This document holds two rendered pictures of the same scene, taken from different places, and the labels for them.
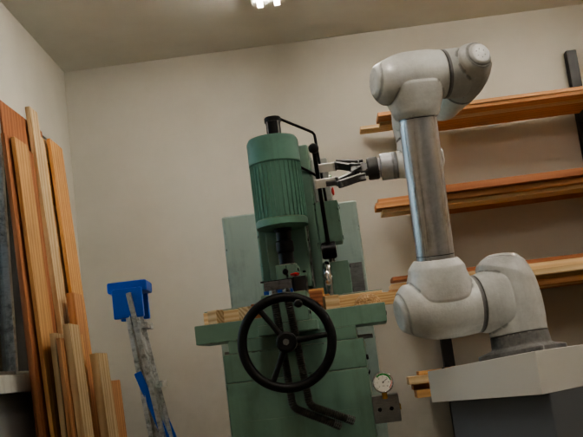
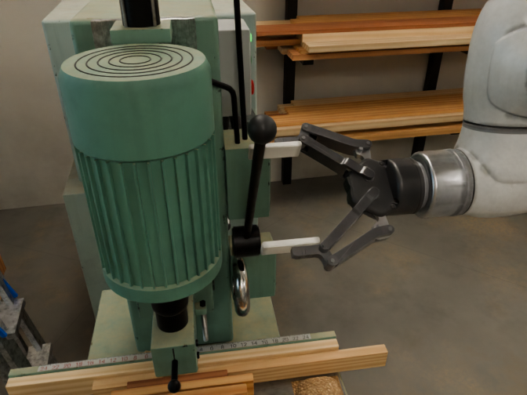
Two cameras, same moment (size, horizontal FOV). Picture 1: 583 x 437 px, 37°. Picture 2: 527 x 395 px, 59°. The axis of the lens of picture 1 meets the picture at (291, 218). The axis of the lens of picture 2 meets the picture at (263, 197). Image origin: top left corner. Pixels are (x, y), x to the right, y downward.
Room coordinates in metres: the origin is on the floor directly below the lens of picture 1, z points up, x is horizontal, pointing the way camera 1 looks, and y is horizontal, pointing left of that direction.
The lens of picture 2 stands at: (2.36, 0.01, 1.65)
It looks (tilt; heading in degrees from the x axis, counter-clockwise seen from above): 32 degrees down; 347
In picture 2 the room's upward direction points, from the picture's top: straight up
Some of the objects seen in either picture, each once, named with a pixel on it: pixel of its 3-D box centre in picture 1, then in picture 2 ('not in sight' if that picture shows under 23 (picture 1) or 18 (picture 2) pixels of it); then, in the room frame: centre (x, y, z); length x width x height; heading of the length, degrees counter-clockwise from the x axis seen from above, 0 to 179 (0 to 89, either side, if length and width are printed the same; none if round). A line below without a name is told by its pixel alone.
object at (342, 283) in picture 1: (337, 278); (252, 266); (3.10, -0.14, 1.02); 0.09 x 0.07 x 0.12; 86
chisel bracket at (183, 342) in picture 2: (290, 278); (176, 331); (2.94, 0.03, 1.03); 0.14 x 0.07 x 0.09; 176
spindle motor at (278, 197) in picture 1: (277, 183); (151, 175); (2.92, 0.03, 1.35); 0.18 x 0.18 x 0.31
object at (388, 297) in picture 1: (328, 305); (245, 372); (2.92, -0.08, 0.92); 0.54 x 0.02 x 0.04; 86
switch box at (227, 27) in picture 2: (322, 182); (232, 67); (3.23, -0.13, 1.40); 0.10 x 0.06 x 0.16; 176
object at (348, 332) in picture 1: (294, 340); not in sight; (2.86, 0.04, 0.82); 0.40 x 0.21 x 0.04; 86
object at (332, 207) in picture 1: (330, 223); (246, 173); (3.13, -0.13, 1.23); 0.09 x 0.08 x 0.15; 176
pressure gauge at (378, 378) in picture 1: (383, 385); not in sight; (2.69, -0.21, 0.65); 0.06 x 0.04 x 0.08; 86
